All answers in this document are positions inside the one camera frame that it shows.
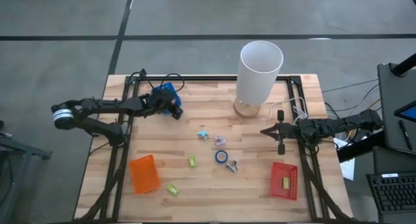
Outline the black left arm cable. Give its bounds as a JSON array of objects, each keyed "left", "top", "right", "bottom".
[{"left": 125, "top": 69, "right": 185, "bottom": 92}]

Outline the black computer keyboard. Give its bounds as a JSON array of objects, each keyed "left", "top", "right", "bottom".
[{"left": 366, "top": 172, "right": 416, "bottom": 214}]

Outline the black aluminium table frame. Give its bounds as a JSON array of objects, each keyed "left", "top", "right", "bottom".
[{"left": 73, "top": 68, "right": 352, "bottom": 224}]

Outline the blue plastic basket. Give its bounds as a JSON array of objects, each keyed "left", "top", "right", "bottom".
[{"left": 152, "top": 82, "right": 182, "bottom": 116}]

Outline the thin floor cable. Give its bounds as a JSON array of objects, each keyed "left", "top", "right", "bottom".
[{"left": 321, "top": 79, "right": 380, "bottom": 93}]

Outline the dark grey side table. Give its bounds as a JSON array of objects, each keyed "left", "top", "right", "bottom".
[{"left": 376, "top": 63, "right": 416, "bottom": 155}]

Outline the grey metal cart frame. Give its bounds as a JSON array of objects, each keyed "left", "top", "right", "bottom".
[{"left": 0, "top": 119, "right": 53, "bottom": 224}]

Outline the orange plastic basket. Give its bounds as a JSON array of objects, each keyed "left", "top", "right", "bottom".
[{"left": 129, "top": 154, "right": 161, "bottom": 195}]

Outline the black pen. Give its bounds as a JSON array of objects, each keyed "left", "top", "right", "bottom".
[{"left": 398, "top": 119, "right": 414, "bottom": 151}]

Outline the blue tape roll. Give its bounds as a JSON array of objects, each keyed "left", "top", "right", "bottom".
[{"left": 214, "top": 150, "right": 229, "bottom": 165}]

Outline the black side table beam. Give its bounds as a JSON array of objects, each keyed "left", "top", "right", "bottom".
[{"left": 337, "top": 130, "right": 387, "bottom": 164}]

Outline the black pole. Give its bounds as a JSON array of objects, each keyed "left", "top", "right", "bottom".
[{"left": 391, "top": 53, "right": 416, "bottom": 77}]

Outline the red plastic basket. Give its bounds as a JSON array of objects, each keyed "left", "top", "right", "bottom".
[{"left": 270, "top": 161, "right": 299, "bottom": 201}]

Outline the white lamp cable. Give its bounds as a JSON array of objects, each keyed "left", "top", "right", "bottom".
[{"left": 259, "top": 96, "right": 309, "bottom": 121}]

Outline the white shade table lamp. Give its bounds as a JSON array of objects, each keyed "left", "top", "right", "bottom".
[{"left": 233, "top": 40, "right": 284, "bottom": 118}]

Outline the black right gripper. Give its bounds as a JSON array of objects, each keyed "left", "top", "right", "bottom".
[{"left": 260, "top": 109, "right": 300, "bottom": 156}]

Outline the tablet with blue screen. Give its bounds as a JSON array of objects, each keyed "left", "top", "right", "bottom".
[{"left": 394, "top": 99, "right": 416, "bottom": 123}]

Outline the white paper sheet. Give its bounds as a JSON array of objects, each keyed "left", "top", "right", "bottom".
[{"left": 333, "top": 138, "right": 357, "bottom": 182}]

